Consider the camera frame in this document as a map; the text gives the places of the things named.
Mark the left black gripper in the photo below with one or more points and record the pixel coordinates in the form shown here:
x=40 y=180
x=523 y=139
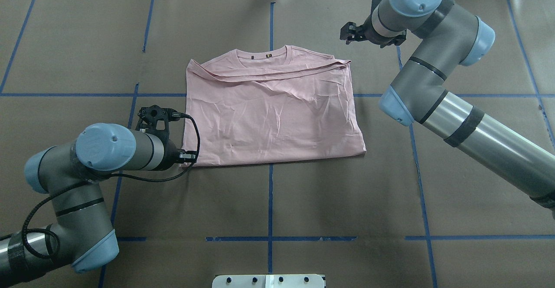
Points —
x=170 y=154

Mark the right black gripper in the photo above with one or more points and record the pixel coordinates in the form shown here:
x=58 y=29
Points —
x=365 y=28

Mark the pink Snoopy t-shirt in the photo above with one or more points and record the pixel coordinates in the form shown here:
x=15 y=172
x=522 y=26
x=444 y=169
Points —
x=290 y=104

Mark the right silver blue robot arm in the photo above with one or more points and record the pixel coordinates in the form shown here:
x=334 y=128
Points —
x=451 y=38

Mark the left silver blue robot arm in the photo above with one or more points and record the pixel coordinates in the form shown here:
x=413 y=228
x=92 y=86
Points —
x=72 y=225

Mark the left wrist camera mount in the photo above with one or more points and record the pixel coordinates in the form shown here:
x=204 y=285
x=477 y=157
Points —
x=155 y=120

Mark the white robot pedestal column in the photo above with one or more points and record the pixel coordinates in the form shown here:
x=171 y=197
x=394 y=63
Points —
x=270 y=281

